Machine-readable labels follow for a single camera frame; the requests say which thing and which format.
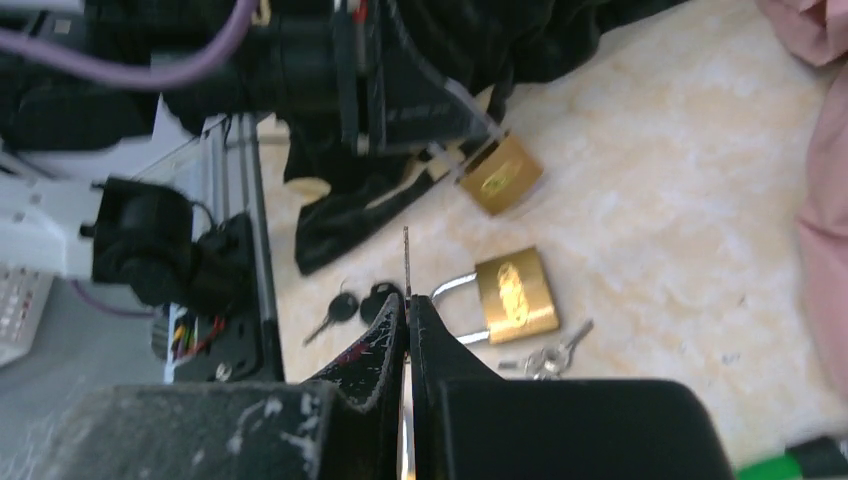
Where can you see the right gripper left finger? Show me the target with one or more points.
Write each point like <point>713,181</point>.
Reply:
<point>342,423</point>

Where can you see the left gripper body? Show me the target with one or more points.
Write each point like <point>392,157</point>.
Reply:
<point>299,62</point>

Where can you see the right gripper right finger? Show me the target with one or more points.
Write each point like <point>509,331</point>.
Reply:
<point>471,423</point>

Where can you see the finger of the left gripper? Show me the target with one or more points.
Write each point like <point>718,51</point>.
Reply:
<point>407,106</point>

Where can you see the brass padlock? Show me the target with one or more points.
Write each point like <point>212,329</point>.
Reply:
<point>497,171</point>
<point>517,303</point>

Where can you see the black-headed key bunch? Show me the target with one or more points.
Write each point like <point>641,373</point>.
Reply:
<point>346,304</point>

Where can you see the green cable lock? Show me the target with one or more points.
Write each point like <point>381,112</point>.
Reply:
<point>824,457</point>

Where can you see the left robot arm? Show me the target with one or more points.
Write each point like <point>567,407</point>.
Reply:
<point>94,94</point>

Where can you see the black floral blanket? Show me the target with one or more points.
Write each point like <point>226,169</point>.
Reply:
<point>365,86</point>

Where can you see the pink cloth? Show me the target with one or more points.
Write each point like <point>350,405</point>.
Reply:
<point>816,33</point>

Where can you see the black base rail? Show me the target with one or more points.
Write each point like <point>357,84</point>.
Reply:
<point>242,343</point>

